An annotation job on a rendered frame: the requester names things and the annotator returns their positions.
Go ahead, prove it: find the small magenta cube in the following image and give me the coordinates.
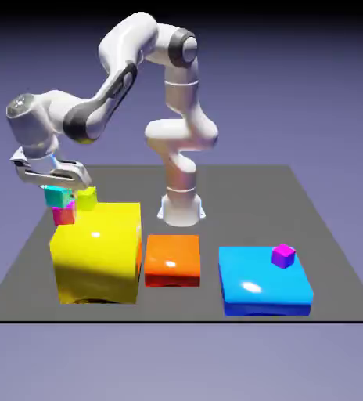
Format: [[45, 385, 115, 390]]
[[271, 243, 297, 270]]

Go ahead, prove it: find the large blue box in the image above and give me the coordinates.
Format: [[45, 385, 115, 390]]
[[217, 246, 314, 317]]

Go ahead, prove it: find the small yellow-green cube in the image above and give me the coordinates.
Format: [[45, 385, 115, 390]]
[[74, 186, 98, 212]]

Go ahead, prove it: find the large orange box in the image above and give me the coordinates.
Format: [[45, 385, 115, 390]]
[[143, 233, 201, 288]]

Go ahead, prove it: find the large yellow box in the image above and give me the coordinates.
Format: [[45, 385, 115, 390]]
[[49, 201, 144, 305]]

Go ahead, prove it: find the small teal cube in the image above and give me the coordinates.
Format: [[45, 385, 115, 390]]
[[43, 185, 75, 210]]

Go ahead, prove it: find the small red cube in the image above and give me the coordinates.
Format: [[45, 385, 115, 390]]
[[51, 200, 77, 226]]

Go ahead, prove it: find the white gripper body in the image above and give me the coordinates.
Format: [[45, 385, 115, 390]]
[[9, 146, 93, 191]]

